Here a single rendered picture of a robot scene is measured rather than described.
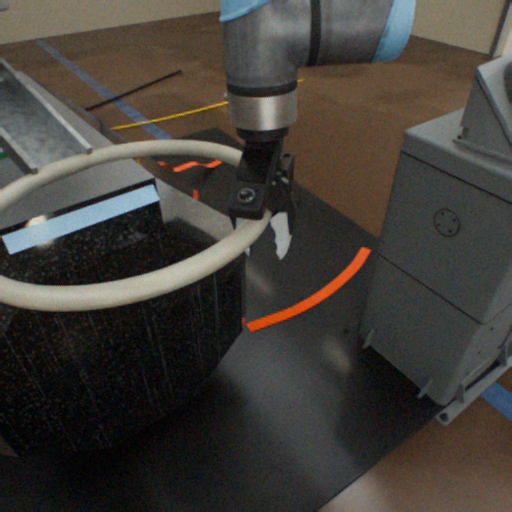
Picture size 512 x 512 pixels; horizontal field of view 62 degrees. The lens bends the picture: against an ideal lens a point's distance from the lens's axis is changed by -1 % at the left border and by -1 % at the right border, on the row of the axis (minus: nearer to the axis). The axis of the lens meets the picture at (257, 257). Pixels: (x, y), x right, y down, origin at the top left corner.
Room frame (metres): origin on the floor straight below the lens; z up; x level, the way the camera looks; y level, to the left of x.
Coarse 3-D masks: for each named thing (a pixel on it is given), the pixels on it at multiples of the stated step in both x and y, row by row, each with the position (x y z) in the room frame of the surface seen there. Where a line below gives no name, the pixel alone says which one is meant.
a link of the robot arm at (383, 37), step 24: (312, 0) 0.54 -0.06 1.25; (336, 0) 0.54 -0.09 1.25; (360, 0) 0.54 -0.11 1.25; (384, 0) 0.54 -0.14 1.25; (408, 0) 0.54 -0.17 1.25; (312, 24) 0.52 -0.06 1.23; (336, 24) 0.53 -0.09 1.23; (360, 24) 0.53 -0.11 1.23; (384, 24) 0.53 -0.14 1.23; (408, 24) 0.53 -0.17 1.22; (312, 48) 0.53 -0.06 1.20; (336, 48) 0.53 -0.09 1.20; (360, 48) 0.53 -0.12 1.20; (384, 48) 0.53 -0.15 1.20
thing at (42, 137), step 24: (0, 72) 1.03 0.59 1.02; (0, 96) 0.95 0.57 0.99; (24, 96) 0.95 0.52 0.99; (0, 120) 0.87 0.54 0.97; (24, 120) 0.89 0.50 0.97; (48, 120) 0.88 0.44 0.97; (0, 144) 0.79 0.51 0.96; (24, 144) 0.81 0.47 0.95; (48, 144) 0.82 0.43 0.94; (72, 144) 0.82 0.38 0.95; (24, 168) 0.72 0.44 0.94
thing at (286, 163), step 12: (240, 132) 0.54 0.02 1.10; (252, 132) 0.52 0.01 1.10; (264, 132) 0.52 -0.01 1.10; (276, 132) 0.53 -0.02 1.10; (288, 132) 0.54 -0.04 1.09; (288, 156) 0.59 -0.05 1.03; (276, 168) 0.54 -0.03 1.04; (288, 168) 0.55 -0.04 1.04; (276, 180) 0.52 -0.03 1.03; (276, 192) 0.52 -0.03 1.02; (276, 204) 0.52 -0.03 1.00
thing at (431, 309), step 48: (432, 144) 1.03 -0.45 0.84; (432, 192) 0.99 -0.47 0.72; (480, 192) 0.90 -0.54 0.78; (384, 240) 1.08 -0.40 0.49; (432, 240) 0.96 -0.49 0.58; (480, 240) 0.86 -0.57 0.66; (384, 288) 1.05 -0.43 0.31; (432, 288) 0.92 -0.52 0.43; (480, 288) 0.82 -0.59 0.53; (384, 336) 1.01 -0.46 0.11; (432, 336) 0.88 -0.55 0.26; (480, 336) 0.79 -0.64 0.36; (432, 384) 0.83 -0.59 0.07; (480, 384) 0.87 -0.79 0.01
